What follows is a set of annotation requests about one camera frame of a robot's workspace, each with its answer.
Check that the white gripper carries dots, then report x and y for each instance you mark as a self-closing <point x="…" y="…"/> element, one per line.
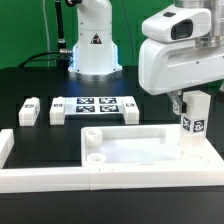
<point x="168" y="68"/>

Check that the white desk top tray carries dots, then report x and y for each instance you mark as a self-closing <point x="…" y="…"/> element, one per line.
<point x="143" y="145"/>

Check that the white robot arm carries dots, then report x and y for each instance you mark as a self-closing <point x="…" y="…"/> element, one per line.
<point x="95" y="56"/>

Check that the white L-shaped corner fence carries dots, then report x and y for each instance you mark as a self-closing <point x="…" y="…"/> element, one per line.
<point x="99" y="177"/>

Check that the white marker base plate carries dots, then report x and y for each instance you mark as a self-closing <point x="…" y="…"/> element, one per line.
<point x="98" y="105"/>

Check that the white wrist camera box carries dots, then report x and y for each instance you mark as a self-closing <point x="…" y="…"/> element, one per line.
<point x="177" y="24"/>

